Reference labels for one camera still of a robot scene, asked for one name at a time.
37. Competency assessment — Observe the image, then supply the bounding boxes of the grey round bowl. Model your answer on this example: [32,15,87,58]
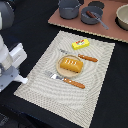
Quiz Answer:
[81,6,103,25]

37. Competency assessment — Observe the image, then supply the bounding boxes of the beige woven placemat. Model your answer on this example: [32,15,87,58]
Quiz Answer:
[14,31,115,128]

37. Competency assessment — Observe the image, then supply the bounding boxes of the pink stove board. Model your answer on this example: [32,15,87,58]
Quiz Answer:
[48,0,128,43]

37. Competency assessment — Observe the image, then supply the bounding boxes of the yellow box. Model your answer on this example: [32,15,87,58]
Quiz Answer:
[72,39,90,50]

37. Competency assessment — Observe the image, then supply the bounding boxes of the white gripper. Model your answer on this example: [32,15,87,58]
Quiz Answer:
[0,43,27,92]

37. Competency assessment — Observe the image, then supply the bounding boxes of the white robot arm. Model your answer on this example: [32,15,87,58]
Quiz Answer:
[0,0,28,92]

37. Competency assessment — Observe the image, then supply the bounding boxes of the white fish-shaped toy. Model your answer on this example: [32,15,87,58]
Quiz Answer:
[17,75,28,84]

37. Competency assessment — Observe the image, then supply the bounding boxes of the brown toy sausage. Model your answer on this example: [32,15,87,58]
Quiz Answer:
[86,11,96,18]

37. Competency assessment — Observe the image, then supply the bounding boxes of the tan round plate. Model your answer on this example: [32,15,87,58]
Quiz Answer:
[56,55,81,78]

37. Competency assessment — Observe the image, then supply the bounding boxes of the dark grey cooking pot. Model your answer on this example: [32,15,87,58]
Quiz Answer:
[58,0,81,19]

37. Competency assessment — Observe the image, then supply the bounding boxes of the beige bowl on stove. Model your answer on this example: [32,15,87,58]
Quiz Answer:
[116,4,128,30]

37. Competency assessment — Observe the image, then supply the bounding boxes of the grey spoon in bowl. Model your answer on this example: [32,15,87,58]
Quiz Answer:
[93,13,109,30]

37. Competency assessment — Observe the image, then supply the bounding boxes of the orange toy bread loaf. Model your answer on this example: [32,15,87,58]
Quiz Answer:
[60,57,83,73]

